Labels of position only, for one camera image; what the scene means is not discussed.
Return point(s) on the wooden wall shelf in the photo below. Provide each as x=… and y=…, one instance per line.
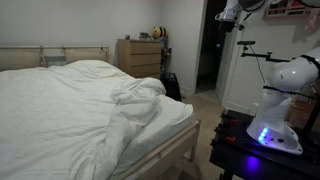
x=285, y=8

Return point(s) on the black bag on floor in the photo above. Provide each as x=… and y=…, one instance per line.
x=170, y=82

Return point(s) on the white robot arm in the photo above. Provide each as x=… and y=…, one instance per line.
x=268, y=127

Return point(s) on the white blanket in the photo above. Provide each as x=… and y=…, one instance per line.
x=71, y=122

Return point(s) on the wooden slatted headboard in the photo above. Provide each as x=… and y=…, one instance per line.
x=71, y=53

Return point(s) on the white door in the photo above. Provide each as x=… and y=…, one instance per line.
x=228, y=44

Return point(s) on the white fitted mattress sheet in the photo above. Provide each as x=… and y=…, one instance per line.
x=172, y=117

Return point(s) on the wooden chest of drawers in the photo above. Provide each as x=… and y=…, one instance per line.
x=139, y=58

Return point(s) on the yellow bee plush toy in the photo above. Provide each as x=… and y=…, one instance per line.
x=159, y=32

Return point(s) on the light wooden bed frame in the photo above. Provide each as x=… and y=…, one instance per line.
x=154, y=164

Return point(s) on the black camera on stand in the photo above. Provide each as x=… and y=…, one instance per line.
x=248, y=51

